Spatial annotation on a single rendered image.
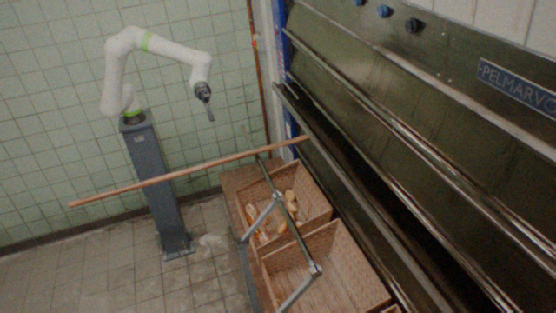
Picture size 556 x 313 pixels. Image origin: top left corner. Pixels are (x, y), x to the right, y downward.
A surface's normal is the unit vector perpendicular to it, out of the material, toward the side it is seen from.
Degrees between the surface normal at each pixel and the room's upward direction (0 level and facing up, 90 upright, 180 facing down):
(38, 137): 90
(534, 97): 90
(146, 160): 90
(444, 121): 70
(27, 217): 90
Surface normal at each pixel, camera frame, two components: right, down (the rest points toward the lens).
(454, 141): -0.92, -0.04
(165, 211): 0.31, 0.51
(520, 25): -0.94, 0.25
